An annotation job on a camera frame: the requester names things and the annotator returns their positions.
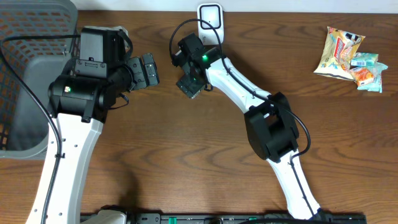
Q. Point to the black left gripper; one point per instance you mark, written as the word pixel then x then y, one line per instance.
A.
pixel 143 72

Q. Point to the teal packet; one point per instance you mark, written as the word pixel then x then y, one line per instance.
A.
pixel 376 84

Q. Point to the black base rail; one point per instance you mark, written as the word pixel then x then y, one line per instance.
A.
pixel 156 218

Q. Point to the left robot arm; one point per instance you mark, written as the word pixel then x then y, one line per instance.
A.
pixel 79 101

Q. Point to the orange tissue pack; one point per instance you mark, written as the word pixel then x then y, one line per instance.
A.
pixel 362 76

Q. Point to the yellow snack bag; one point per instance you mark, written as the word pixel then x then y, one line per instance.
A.
pixel 340 48

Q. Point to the green tissue pack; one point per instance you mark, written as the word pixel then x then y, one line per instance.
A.
pixel 364 59

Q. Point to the black round-logo packet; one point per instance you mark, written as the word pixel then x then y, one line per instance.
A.
pixel 193 95

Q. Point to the dark grey plastic basket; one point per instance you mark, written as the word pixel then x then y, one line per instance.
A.
pixel 38 40

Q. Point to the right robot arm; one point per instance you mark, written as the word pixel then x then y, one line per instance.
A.
pixel 270 125

